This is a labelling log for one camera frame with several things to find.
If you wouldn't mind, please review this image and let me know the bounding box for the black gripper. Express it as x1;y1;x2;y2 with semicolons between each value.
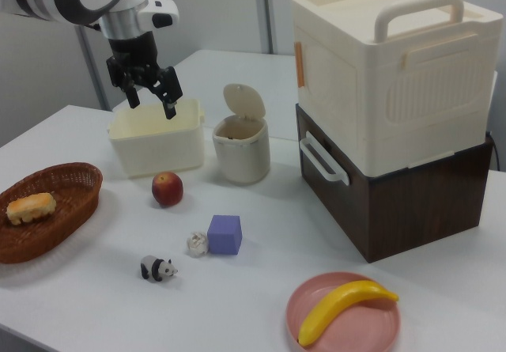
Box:
105;31;184;121

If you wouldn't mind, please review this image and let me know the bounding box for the white paper ball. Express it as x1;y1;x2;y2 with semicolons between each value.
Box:
186;231;210;258

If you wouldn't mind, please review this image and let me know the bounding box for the small cream trash can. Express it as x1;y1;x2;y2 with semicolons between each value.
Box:
212;83;271;186

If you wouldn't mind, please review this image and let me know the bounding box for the cream plastic open tub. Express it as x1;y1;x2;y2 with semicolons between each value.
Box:
107;97;206;178

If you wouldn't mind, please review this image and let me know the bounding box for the red apple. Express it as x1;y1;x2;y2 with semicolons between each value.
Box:
151;171;184;207

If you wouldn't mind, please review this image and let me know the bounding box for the brown wicker basket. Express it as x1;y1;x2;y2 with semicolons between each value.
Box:
0;162;104;265

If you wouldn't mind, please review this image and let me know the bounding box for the orange box latch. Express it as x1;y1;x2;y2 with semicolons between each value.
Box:
294;41;306;89

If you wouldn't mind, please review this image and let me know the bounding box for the purple foam cube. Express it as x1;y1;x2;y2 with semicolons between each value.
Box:
206;214;243;256

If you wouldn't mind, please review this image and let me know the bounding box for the toasted bread loaf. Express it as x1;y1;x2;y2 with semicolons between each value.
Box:
6;192;57;226

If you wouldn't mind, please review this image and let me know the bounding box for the small panda figurine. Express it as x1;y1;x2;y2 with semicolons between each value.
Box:
139;255;179;284

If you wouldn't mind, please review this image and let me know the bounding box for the yellow toy banana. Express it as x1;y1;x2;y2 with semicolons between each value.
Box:
297;279;400;347

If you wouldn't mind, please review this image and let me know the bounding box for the dark wood drawer cabinet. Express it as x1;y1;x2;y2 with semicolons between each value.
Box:
295;102;494;264

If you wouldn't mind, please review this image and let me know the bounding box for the pink plastic plate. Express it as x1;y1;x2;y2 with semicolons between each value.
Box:
285;271;402;352

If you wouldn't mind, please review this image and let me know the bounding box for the white drawer handle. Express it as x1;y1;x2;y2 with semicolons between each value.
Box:
299;137;349;186

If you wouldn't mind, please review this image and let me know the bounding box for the cream storage box with handles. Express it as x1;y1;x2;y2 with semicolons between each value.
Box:
289;0;503;179

